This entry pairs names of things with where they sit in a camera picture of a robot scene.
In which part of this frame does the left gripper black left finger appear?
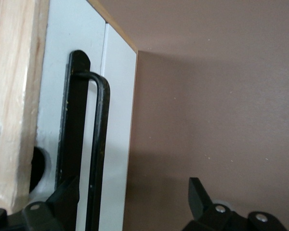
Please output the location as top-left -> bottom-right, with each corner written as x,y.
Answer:
0,177 -> 80,231

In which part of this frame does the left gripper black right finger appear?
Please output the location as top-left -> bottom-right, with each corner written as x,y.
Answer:
183,177 -> 289,231

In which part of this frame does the black metal drawer handle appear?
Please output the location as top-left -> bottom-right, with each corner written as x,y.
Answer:
54,50 -> 111,231

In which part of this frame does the wooden drawer with white front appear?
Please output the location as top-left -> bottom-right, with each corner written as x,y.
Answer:
28,0 -> 139,231

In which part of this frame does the brown table cover sheet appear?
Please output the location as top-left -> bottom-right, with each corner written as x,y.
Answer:
93,0 -> 289,231

